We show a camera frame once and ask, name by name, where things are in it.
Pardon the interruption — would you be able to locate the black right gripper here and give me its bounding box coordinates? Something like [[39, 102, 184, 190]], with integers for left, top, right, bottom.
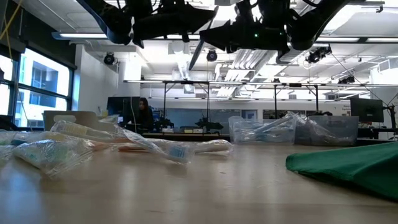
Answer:
[[199, 0, 292, 54]]

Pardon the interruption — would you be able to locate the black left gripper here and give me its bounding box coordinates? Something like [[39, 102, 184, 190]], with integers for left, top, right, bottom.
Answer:
[[132, 0, 218, 49]]

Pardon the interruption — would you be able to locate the clear plastic bin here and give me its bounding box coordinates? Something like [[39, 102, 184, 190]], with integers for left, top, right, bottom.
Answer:
[[228, 113, 298, 144]]

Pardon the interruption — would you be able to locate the cloudy white plastic bin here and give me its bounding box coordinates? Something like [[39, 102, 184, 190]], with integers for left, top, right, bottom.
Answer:
[[43, 110, 118, 133]]

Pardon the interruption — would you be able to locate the grey translucent plastic bin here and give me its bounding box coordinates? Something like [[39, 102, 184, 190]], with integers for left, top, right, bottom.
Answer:
[[294, 114, 360, 147]]

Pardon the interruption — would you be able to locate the green cloth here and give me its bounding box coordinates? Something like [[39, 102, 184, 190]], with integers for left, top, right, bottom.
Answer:
[[285, 142, 398, 202]]

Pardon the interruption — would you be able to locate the black background station frame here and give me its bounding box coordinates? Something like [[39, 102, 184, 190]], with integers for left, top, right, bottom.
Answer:
[[124, 79, 321, 119]]

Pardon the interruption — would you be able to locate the black ceiling camera cluster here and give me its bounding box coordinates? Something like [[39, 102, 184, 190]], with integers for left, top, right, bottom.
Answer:
[[306, 45, 333, 65]]

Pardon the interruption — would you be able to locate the yellow cable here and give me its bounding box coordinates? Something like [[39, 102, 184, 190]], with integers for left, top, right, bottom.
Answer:
[[0, 0, 24, 62]]

